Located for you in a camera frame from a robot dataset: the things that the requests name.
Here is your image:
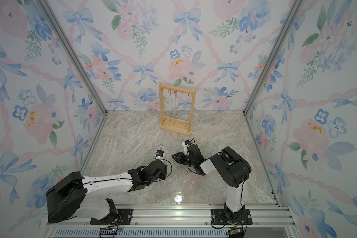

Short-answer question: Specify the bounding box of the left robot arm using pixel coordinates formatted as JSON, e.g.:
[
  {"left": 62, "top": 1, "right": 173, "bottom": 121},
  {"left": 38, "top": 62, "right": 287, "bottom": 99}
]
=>
[{"left": 46, "top": 160, "right": 168, "bottom": 225}]

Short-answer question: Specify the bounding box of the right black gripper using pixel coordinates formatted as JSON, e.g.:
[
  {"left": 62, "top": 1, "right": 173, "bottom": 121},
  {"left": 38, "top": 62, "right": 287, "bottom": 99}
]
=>
[{"left": 172, "top": 151, "right": 196, "bottom": 167}]

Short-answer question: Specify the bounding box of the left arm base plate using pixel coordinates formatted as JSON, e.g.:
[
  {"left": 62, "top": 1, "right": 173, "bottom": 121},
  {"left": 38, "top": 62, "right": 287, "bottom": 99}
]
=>
[{"left": 90, "top": 209, "right": 133, "bottom": 225}]

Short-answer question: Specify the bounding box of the aluminium mounting rail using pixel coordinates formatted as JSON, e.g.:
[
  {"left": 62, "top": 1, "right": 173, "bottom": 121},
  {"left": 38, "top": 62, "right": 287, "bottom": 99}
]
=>
[{"left": 41, "top": 204, "right": 300, "bottom": 238}]

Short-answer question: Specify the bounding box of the right aluminium corner post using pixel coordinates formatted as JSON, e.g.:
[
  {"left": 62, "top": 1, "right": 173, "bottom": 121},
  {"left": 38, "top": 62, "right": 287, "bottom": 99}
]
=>
[{"left": 244, "top": 0, "right": 304, "bottom": 117}]

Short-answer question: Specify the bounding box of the aluminium corner post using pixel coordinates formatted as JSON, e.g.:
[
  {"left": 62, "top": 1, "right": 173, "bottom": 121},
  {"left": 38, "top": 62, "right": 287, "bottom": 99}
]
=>
[
  {"left": 36, "top": 0, "right": 107, "bottom": 115},
  {"left": 244, "top": 0, "right": 304, "bottom": 117}
]

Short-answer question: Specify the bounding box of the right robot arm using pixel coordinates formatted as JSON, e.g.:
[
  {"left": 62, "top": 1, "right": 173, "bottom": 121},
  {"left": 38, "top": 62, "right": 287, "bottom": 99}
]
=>
[{"left": 172, "top": 143, "right": 252, "bottom": 225}]

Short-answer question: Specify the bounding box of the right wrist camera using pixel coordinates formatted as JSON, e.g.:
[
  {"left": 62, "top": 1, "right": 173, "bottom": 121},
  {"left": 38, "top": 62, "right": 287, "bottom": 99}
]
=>
[{"left": 181, "top": 140, "right": 192, "bottom": 155}]

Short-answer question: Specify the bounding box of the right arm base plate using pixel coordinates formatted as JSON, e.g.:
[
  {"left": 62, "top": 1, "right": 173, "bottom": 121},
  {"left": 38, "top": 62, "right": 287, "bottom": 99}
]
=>
[{"left": 211, "top": 208, "right": 253, "bottom": 225}]

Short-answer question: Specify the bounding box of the wooden jewelry display stand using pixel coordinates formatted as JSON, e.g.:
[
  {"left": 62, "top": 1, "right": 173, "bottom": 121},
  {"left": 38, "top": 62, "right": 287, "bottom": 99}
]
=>
[{"left": 158, "top": 82, "right": 196, "bottom": 135}]

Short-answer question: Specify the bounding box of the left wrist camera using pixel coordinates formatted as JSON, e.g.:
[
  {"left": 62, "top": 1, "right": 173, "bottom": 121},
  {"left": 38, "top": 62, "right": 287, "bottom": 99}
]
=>
[{"left": 155, "top": 149, "right": 164, "bottom": 159}]

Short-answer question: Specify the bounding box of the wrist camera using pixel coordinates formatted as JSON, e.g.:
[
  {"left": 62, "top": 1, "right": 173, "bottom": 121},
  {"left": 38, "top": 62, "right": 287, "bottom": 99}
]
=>
[
  {"left": 181, "top": 140, "right": 192, "bottom": 155},
  {"left": 155, "top": 149, "right": 164, "bottom": 159}
]

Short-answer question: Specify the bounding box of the left aluminium corner post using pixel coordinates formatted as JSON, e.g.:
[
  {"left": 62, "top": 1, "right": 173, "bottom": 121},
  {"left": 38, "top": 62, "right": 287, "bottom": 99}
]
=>
[{"left": 36, "top": 0, "right": 107, "bottom": 115}]

